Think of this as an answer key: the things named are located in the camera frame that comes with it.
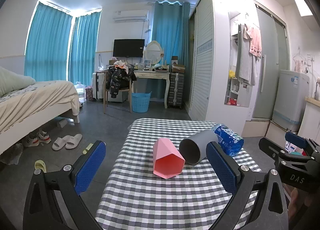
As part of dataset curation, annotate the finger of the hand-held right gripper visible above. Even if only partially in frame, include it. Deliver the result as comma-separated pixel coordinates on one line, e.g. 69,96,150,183
285,131,319,157
259,137,304,168

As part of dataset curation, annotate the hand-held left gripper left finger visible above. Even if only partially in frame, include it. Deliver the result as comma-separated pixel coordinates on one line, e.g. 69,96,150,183
24,140,107,230

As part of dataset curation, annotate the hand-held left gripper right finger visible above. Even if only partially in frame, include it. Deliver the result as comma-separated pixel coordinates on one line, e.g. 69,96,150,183
205,141,291,230

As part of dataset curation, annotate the pink faceted cup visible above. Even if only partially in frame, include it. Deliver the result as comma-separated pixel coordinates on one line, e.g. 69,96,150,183
153,137,186,179

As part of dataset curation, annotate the grey round cup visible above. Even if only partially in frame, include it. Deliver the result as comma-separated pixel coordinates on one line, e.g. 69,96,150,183
179,130,222,165

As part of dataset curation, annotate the person's right hand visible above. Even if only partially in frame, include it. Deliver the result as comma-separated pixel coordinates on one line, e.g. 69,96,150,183
287,187,313,223

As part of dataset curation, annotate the blue label plastic bottle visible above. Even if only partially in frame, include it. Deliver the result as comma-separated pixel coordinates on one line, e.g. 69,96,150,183
211,123,244,157

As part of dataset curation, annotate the white slipper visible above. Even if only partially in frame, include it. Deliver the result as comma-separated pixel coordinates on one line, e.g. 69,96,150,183
65,134,83,150
52,136,72,151

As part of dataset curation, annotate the white washing machine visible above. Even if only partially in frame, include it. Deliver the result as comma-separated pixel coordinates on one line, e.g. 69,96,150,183
271,70,311,132

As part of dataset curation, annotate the wooden countertop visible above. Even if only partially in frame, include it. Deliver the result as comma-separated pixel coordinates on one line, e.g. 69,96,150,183
304,96,320,108

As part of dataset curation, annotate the white orange sneaker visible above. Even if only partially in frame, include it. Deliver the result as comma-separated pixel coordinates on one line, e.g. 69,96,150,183
37,130,52,144
24,135,39,147

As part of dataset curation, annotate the grey white checkered tablecloth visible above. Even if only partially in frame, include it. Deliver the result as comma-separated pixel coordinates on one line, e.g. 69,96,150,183
95,118,263,230

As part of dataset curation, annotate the clear water jug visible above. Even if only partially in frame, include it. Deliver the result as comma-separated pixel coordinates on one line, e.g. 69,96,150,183
75,82,86,103

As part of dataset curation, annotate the wooden chair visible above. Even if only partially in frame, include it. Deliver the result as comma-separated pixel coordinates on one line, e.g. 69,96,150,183
103,70,133,114

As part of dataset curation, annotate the white suitcase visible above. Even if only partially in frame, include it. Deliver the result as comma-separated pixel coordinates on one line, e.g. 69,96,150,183
92,71,108,100

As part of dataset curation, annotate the light blue laundry basket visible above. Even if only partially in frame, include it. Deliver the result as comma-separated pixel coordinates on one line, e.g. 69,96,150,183
131,92,152,113

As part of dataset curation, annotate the beige bed blanket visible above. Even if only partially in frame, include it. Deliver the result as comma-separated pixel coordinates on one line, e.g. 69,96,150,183
0,80,79,133

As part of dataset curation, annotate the frosted glass sliding door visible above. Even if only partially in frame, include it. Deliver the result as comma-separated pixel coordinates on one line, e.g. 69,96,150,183
251,0,292,120

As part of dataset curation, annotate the dark ribbed suitcase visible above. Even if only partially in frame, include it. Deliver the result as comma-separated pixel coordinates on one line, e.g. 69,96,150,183
168,72,185,110

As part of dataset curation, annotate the dark patterned jacket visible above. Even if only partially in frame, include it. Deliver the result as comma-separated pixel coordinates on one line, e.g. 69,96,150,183
106,66,137,96

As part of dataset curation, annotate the grey hanging towel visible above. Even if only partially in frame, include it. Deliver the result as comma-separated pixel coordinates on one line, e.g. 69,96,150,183
236,24,258,86

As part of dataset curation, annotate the white wardrobe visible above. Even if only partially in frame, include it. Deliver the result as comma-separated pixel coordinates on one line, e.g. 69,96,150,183
187,0,252,134

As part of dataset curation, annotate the pink hanging towel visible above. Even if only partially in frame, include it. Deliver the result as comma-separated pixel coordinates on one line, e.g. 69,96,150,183
246,26,262,58

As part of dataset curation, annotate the brown cardboard box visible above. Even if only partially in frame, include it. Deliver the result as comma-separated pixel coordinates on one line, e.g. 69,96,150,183
171,56,186,73

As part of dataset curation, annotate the white dressing table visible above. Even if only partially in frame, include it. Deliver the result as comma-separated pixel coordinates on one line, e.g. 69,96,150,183
132,68,171,109

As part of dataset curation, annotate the pale green quilt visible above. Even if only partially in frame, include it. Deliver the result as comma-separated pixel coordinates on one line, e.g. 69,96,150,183
0,66,37,98

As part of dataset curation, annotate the narrow blue curtain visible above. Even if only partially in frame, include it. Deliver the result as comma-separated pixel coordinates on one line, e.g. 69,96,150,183
68,10,102,84

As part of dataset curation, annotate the black television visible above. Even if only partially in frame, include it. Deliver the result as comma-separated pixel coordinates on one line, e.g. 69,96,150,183
113,39,145,58

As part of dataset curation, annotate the wide blue curtain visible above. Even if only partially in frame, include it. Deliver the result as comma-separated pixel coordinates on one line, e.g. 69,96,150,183
24,1,73,82

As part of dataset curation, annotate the white oval mirror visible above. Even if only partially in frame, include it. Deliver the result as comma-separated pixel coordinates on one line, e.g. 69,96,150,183
145,41,164,67

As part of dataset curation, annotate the blue curtain behind desk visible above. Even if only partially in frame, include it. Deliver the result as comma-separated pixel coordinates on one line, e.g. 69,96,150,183
151,1,191,101

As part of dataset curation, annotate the white air conditioner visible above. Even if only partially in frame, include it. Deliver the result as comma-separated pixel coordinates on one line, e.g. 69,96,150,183
112,10,149,23

